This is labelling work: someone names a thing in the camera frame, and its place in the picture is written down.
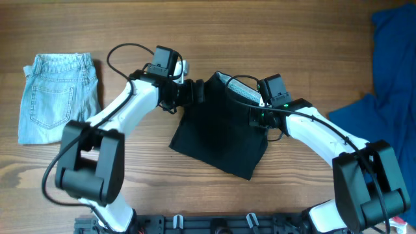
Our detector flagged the black shorts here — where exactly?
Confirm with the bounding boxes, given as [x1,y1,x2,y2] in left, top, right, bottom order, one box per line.
[169,71,268,180]

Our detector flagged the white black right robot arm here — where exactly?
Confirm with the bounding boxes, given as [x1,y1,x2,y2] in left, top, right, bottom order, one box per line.
[250,99,411,233]

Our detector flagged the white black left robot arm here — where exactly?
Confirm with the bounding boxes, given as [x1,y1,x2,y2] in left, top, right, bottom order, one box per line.
[52,60,200,233]

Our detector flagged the blue polo shirt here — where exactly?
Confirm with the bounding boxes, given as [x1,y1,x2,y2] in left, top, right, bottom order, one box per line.
[329,3,415,226]

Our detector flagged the light blue denim shorts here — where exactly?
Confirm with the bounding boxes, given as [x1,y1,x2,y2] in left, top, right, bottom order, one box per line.
[18,53,101,145]

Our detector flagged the white red cloth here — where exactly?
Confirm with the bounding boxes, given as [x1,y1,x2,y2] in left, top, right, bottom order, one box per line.
[389,216,408,234]

